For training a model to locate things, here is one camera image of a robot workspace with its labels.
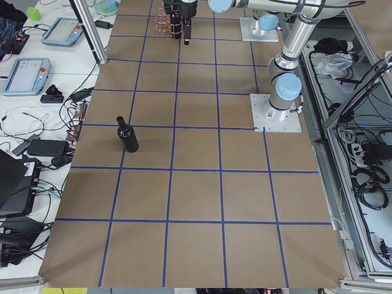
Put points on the copper wire wine basket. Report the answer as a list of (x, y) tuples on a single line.
[(164, 25)]

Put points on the blue teach pendant far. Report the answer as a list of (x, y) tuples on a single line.
[(64, 32)]

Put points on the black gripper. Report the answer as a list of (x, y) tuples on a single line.
[(187, 10)]

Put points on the green glass plate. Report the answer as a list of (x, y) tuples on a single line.
[(101, 8)]

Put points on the dark wine bottle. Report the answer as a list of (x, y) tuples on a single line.
[(127, 135)]

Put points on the blue foam block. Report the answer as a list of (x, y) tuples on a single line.
[(112, 5)]

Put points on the black power adapter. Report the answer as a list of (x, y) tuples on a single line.
[(103, 24)]

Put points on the black laptop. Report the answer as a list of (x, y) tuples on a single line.
[(19, 177)]

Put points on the blue teach pendant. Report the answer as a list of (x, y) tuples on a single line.
[(27, 77), (64, 32)]

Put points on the aluminium frame post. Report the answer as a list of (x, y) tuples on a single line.
[(86, 21)]

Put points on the dark basket bottle near handle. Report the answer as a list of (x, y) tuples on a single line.
[(176, 24)]

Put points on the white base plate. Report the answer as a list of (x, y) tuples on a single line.
[(268, 119), (261, 30)]

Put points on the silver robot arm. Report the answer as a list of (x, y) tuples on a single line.
[(256, 15), (286, 86)]

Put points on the blue teach pendant near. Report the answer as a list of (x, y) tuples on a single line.
[(27, 77)]

